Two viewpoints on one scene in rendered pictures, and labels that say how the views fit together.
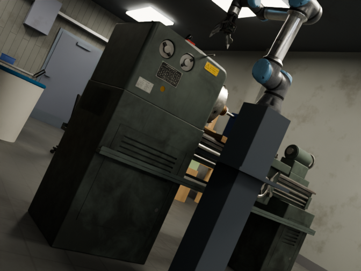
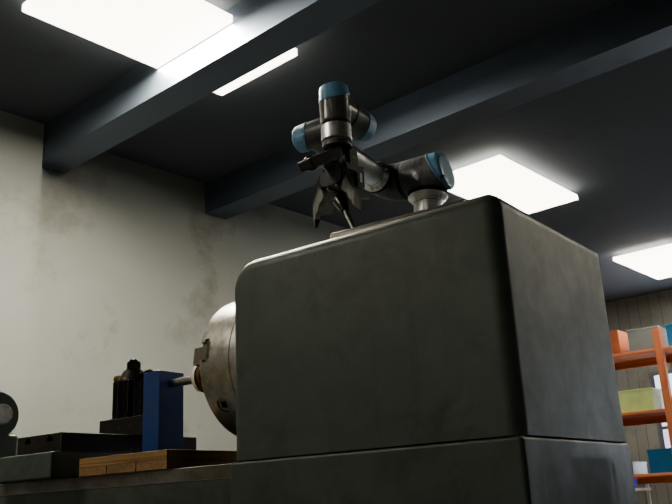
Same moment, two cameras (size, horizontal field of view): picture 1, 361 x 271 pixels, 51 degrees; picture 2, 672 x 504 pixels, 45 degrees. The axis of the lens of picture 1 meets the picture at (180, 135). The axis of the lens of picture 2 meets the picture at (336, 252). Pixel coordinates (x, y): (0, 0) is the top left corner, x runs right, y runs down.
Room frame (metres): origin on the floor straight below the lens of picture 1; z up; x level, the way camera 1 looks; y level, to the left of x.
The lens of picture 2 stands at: (2.88, 1.75, 0.79)
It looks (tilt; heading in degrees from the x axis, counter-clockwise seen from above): 17 degrees up; 254
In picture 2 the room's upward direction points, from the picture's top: 3 degrees counter-clockwise
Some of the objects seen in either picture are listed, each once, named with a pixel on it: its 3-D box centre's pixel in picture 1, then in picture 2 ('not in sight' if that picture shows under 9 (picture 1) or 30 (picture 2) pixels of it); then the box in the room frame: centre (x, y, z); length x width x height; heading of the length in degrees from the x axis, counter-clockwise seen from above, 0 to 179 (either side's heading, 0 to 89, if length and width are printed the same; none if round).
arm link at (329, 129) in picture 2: (233, 12); (335, 136); (2.37, 0.02, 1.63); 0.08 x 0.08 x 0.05
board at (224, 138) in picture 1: (218, 140); (182, 464); (2.70, -0.26, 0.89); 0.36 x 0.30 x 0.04; 37
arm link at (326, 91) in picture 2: (238, 0); (335, 107); (2.36, 0.02, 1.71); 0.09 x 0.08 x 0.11; 42
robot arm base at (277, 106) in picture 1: (270, 102); not in sight; (2.12, -0.38, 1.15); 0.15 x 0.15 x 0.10
